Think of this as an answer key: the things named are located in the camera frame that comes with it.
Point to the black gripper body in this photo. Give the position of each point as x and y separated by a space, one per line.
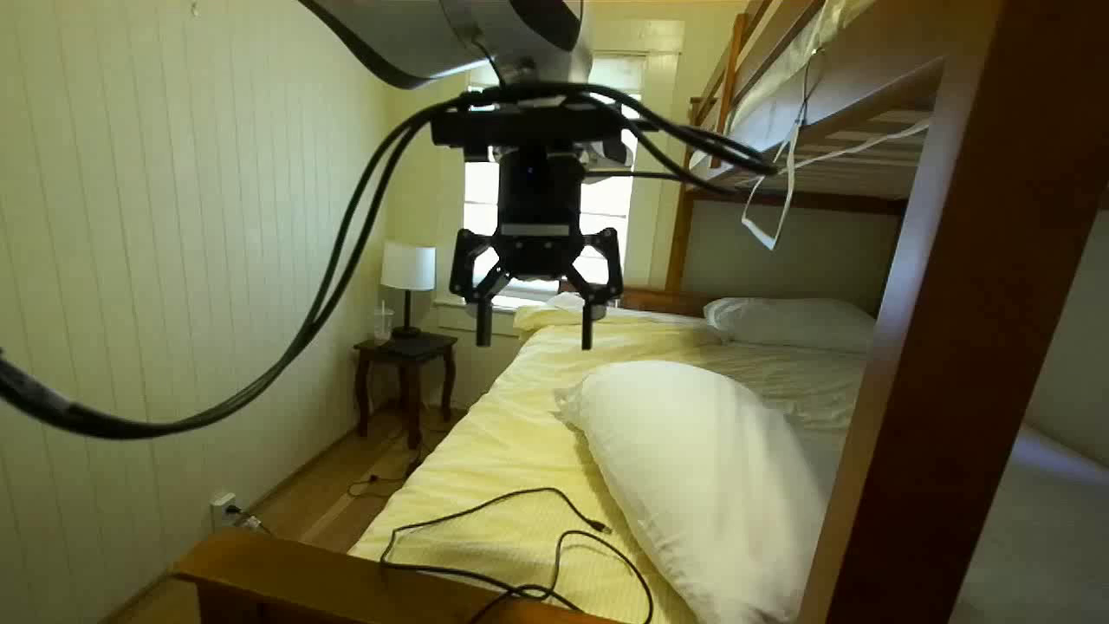
537 196

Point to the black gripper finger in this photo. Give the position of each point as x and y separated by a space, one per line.
477 282
595 282

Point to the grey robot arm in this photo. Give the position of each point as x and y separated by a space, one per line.
403 28

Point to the small white pillow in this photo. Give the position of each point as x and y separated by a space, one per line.
790 323

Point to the large white pillow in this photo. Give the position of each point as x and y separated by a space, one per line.
706 485

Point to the window with white blinds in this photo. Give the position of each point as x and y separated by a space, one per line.
607 209

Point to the white shade table lamp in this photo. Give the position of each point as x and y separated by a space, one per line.
411 267

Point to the dark wooden nightstand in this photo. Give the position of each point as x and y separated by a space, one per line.
403 352

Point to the yellow blanket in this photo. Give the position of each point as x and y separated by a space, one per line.
507 437

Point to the white clothes hanger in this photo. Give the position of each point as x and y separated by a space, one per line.
788 175

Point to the white sheeted lower mattress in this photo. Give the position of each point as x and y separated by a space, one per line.
810 385

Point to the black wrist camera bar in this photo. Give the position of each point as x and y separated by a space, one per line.
523 123

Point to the white wall outlet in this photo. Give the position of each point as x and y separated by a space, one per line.
228 509

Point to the wooden bunk bed frame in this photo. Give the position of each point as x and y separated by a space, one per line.
958 349

